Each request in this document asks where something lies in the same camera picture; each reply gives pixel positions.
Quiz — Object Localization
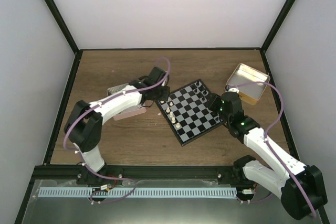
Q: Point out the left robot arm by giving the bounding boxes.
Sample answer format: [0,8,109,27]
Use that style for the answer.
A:
[64,67,170,184]

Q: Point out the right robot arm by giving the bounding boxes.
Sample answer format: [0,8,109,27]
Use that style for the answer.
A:
[206,92,328,220]

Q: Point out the pink metal tin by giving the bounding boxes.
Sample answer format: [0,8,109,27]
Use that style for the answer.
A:
[103,84,146,123]

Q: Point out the black white chessboard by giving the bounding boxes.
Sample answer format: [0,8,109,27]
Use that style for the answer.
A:
[155,79,223,146]

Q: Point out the yellow metal tin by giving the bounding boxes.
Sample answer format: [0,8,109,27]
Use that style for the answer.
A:
[225,63,270,105]

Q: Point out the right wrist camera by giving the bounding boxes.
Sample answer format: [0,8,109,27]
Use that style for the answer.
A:
[225,85,239,93]

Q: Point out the black aluminium frame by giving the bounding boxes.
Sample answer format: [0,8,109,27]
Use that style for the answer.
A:
[14,0,336,224]

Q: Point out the light blue slotted rail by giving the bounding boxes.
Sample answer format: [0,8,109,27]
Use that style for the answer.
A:
[37,187,237,199]

